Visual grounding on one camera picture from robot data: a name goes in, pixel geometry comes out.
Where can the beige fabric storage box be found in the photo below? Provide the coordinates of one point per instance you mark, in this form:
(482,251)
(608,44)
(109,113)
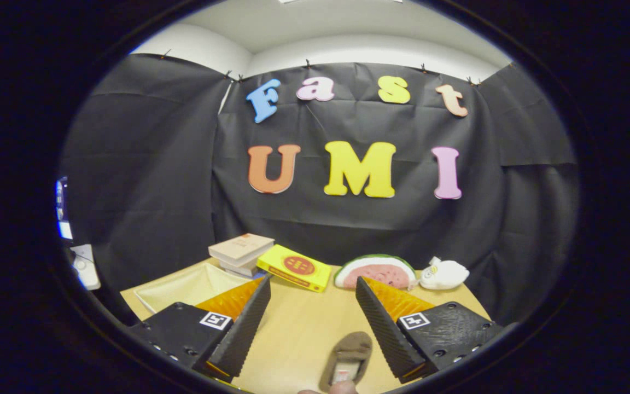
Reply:
(184,287)

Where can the white plush toy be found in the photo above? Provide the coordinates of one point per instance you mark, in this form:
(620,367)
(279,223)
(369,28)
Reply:
(446,273)

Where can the brown fuzzy shoe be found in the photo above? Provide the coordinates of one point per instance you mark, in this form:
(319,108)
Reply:
(353,345)

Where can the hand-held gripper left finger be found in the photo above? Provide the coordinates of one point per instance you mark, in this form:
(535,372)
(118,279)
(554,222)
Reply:
(241,328)

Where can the white device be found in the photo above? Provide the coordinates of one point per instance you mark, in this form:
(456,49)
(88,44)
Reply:
(85,266)

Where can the blue monitor screen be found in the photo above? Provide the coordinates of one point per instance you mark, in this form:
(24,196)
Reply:
(62,208)

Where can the yellow book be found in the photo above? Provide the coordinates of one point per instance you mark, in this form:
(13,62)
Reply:
(296,266)

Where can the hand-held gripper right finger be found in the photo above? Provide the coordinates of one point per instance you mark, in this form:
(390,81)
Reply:
(383,328)

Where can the watermelon slice plush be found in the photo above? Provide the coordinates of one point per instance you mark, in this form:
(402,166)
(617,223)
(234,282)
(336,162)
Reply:
(375,271)

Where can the beige book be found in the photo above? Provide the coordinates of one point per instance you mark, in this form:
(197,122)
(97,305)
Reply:
(241,246)

